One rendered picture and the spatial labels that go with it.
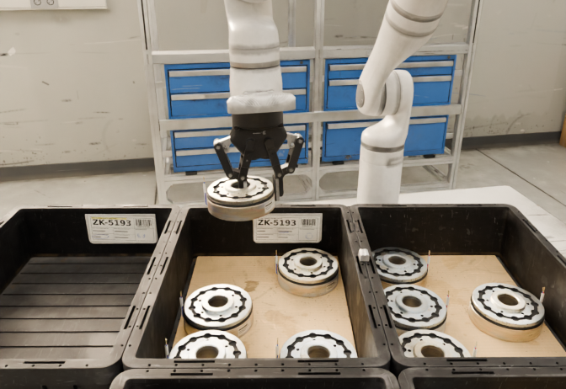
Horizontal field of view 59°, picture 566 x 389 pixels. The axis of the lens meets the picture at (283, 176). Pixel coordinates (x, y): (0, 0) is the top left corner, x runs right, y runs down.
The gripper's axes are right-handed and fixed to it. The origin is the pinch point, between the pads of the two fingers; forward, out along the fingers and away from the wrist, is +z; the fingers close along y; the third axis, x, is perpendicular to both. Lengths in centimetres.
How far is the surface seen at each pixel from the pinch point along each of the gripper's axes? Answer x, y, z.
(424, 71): -182, -108, 19
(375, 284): 15.9, -13.4, 8.4
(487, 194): -53, -72, 31
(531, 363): 32.6, -25.5, 9.2
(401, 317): 14.5, -18.1, 15.6
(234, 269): -6.2, 4.7, 17.5
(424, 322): 16.1, -21.1, 15.7
